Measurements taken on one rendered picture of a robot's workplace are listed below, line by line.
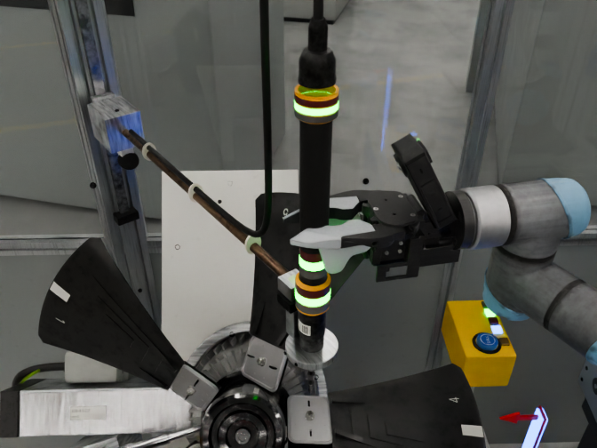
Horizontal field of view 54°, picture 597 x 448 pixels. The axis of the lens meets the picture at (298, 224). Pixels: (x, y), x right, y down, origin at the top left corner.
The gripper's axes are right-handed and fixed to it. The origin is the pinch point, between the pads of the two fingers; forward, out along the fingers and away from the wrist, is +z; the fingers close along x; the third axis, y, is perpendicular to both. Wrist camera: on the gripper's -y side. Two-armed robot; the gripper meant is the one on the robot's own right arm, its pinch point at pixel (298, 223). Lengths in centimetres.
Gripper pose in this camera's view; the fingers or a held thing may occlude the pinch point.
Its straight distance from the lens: 65.4
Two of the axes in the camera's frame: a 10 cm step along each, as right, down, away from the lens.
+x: -2.0, -5.6, 8.0
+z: -9.8, 1.1, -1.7
